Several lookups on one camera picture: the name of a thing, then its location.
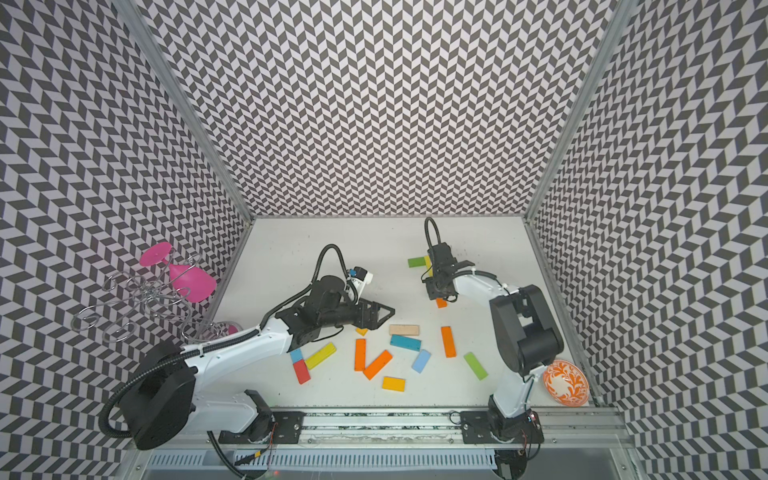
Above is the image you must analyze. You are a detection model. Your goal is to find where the aluminium mounting rail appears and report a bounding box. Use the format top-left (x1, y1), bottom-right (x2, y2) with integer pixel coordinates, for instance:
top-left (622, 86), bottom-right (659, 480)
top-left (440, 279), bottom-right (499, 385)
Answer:
top-left (140, 407), bottom-right (634, 451)

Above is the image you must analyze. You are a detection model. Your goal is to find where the silver wire glass rack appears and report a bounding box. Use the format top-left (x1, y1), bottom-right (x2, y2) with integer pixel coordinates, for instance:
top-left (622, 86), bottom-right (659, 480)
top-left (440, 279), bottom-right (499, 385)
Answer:
top-left (69, 253), bottom-right (213, 344)

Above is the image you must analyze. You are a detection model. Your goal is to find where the orange diagonal block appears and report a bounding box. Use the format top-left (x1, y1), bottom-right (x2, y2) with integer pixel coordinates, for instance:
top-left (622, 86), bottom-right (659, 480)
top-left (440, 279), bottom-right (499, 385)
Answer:
top-left (363, 350), bottom-right (393, 380)

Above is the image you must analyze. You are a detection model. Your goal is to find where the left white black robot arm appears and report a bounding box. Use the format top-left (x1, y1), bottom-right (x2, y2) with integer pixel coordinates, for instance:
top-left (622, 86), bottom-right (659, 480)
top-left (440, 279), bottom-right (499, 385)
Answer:
top-left (97, 266), bottom-right (395, 450)

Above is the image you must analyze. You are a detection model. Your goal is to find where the yellow-orange bottom block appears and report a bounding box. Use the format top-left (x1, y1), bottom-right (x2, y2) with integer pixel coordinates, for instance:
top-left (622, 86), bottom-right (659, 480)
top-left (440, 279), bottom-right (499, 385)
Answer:
top-left (381, 376), bottom-right (406, 392)

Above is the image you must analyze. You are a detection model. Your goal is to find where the teal block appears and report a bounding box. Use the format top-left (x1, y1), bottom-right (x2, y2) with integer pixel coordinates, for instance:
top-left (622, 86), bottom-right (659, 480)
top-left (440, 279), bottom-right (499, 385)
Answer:
top-left (390, 335), bottom-right (421, 352)

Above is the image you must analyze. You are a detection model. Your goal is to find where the light blue small block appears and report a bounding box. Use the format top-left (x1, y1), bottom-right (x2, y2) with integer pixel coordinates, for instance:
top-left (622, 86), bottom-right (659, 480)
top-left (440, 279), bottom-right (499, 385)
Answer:
top-left (411, 350), bottom-right (431, 374)

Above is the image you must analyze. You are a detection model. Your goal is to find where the orange vertical block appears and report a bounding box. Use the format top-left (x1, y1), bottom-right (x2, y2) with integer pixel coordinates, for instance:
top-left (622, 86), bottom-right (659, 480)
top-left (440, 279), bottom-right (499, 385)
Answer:
top-left (354, 338), bottom-right (367, 372)

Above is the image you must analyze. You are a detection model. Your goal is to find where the orange patterned bowl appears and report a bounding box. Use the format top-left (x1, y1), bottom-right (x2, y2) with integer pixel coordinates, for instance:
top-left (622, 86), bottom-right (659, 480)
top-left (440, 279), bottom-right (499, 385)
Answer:
top-left (541, 359), bottom-right (589, 407)

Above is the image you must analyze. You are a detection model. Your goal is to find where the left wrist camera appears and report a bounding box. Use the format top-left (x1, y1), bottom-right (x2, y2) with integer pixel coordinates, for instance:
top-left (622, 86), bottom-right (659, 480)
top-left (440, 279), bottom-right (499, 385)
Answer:
top-left (349, 266), bottom-right (373, 291)

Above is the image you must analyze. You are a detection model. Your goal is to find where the red small block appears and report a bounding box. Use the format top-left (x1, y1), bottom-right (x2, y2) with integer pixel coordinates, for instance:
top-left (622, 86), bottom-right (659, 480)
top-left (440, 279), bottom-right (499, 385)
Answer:
top-left (293, 360), bottom-right (311, 385)

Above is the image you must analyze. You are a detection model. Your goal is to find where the yellow-green long block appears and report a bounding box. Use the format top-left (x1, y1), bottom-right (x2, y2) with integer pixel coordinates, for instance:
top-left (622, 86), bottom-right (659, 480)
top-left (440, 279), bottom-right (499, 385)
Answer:
top-left (305, 342), bottom-right (337, 370)

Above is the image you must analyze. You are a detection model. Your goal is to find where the yellow block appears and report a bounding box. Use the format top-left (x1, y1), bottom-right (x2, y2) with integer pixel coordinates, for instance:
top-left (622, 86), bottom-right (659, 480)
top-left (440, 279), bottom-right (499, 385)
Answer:
top-left (424, 255), bottom-right (433, 277)

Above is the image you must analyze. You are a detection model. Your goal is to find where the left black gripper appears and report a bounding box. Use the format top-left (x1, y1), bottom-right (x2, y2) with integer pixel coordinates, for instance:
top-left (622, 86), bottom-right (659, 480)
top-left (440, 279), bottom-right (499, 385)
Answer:
top-left (321, 297), bottom-right (397, 331)

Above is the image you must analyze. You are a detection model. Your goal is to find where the natural wood block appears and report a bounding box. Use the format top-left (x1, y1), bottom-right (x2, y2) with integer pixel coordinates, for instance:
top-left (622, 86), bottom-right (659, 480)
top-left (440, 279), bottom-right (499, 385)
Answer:
top-left (389, 324), bottom-right (420, 337)

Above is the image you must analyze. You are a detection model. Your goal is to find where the green small block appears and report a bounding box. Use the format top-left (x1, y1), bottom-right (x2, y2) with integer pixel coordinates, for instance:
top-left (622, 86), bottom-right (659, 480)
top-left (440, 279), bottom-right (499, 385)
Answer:
top-left (407, 257), bottom-right (426, 268)

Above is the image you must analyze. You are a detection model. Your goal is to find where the pink plastic wine glass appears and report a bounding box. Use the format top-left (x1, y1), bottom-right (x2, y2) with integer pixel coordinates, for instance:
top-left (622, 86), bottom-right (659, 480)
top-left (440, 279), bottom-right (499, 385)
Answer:
top-left (139, 241), bottom-right (217, 304)

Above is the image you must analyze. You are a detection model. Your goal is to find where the green long block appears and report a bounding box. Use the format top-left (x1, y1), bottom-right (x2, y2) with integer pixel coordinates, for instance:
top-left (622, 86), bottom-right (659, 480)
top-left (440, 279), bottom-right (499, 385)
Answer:
top-left (464, 352), bottom-right (488, 381)

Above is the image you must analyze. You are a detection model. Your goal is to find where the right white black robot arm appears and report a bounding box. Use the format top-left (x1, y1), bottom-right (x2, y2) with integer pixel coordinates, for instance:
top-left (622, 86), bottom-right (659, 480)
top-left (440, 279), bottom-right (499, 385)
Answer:
top-left (422, 217), bottom-right (565, 447)

